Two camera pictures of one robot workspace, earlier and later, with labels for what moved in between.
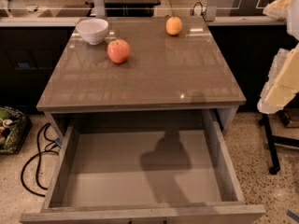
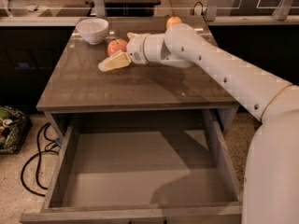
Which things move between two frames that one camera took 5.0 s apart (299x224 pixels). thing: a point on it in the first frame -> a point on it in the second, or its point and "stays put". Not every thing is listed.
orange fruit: (174, 25) stays put
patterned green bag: (15, 127) stays put
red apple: (118, 50) stays put
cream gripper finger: (278, 8) -> (135, 48)
